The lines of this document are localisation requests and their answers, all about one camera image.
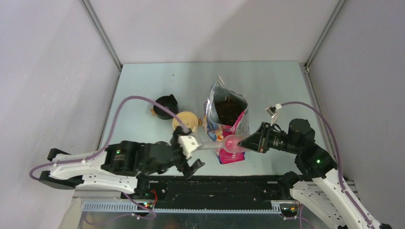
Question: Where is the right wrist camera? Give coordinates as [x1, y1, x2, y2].
[266, 104, 282, 125]

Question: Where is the black cat-shaped pet bowl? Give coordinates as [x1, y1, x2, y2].
[152, 94, 179, 120]

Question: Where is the pink blue cat food bag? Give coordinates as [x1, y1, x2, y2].
[202, 75, 251, 165]

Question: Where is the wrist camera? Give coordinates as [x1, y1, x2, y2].
[266, 104, 282, 125]
[178, 135, 202, 160]

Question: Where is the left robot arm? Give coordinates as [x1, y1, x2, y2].
[38, 126, 205, 199]

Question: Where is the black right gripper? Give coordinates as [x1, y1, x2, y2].
[237, 121, 300, 154]

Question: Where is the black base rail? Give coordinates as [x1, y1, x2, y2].
[130, 175, 300, 211]

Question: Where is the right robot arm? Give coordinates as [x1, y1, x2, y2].
[238, 119, 391, 229]

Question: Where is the wooden bowl stand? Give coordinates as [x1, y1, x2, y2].
[150, 109, 202, 128]

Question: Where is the brown pet food kibble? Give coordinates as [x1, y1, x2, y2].
[214, 97, 247, 126]

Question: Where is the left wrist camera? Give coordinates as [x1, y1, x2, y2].
[178, 135, 202, 160]

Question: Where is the cream cat-shaped pet bowl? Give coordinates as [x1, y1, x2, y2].
[176, 111, 199, 133]

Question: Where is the translucent plastic scoop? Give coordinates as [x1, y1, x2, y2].
[197, 134, 249, 154]

